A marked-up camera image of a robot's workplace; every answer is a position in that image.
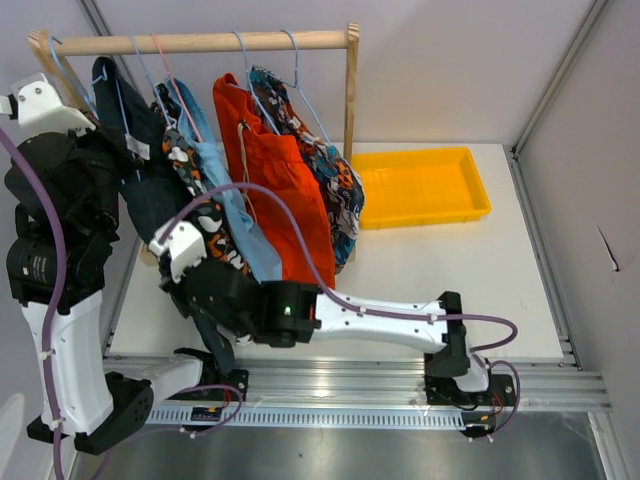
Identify pink wire hanger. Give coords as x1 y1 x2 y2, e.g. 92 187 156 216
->
150 33 203 142

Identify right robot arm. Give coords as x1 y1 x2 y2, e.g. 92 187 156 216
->
160 259 521 439

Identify yellow plastic tray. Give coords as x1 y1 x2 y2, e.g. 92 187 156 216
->
352 147 492 230

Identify blue orange patterned shorts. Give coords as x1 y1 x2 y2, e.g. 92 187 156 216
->
251 65 365 272

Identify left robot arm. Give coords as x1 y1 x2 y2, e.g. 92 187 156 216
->
1 132 246 455

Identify blue wire hanger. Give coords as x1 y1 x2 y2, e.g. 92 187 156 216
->
128 34 176 129
281 29 331 144
232 30 281 136
48 36 134 151

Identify wooden clothes rack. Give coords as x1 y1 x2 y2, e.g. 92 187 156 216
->
27 21 361 269

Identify dark navy shorts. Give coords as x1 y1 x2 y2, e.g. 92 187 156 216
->
90 55 237 375

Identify aluminium mounting rail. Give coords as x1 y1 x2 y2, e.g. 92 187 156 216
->
147 356 611 431

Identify light blue shorts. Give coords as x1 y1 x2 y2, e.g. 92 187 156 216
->
165 79 282 282

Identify bright orange shorts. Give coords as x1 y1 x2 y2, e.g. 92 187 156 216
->
212 73 336 288

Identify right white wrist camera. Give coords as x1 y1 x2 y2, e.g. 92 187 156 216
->
148 221 207 284

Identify orange black camouflage shorts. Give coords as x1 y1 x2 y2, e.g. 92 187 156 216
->
153 82 251 276

